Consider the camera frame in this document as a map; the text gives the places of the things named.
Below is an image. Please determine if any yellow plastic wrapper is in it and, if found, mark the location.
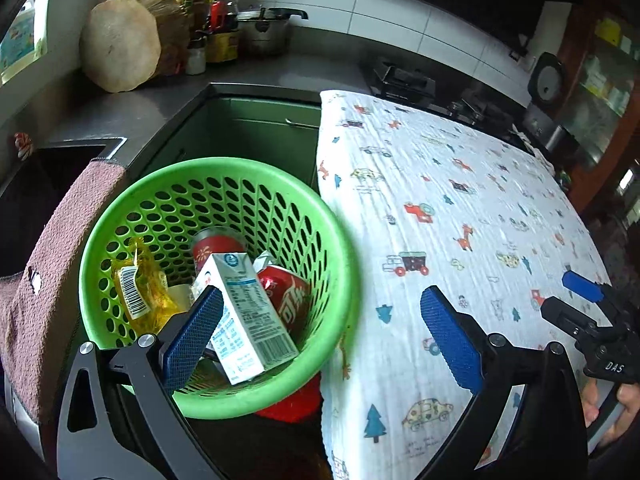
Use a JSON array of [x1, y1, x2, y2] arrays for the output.
[[112, 237, 184, 336]]

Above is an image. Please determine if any white blue milk carton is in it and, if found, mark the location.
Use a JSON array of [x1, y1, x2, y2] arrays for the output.
[[192, 252, 298, 385]]

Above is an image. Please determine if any red snack tube can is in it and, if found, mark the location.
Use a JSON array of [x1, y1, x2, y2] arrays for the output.
[[191, 226, 246, 273]]

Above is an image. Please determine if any red cola can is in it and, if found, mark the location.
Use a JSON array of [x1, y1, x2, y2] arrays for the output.
[[257, 266, 310, 335]]

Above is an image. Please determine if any person's right hand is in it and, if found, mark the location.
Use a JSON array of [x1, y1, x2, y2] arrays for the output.
[[580, 378, 640, 449]]

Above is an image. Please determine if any pink towel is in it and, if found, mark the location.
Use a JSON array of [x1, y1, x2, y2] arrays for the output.
[[1, 160, 126, 424]]

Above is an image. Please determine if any white patterned table cloth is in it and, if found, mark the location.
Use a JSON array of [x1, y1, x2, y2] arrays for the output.
[[317, 90, 608, 479]]

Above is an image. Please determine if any red stool under basket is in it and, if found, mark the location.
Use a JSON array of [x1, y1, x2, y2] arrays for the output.
[[257, 374, 322, 424]]

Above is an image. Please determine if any black rice cooker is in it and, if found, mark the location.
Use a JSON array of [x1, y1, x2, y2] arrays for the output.
[[527, 52, 566, 110]]

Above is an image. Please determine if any wooden glass cabinet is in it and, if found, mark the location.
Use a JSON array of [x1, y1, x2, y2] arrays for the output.
[[554, 6, 639, 214]]

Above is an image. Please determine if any green plastic waste basket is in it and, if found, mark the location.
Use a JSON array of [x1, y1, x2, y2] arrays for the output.
[[79, 157, 360, 419]]

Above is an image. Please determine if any black gas stove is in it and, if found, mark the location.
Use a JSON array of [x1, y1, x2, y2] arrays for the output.
[[361, 58, 525, 138]]

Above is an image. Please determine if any green cabinet door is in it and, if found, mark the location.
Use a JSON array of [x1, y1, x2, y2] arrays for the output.
[[208, 98, 321, 185]]

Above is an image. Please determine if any small white jar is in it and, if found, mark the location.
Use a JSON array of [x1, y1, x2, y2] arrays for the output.
[[186, 40, 206, 75]]

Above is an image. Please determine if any round wooden chopping block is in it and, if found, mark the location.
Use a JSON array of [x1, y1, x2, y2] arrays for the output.
[[79, 0, 190, 93]]

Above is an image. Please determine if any dark oil bottle yellow label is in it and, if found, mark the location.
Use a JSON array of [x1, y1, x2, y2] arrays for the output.
[[205, 0, 240, 63]]

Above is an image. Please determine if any detergent bottle on windowsill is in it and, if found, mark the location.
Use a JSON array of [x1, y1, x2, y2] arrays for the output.
[[1, 0, 47, 81]]

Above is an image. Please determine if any steel pressure cooker pot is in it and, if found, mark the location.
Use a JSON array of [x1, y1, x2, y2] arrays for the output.
[[236, 6, 309, 58]]

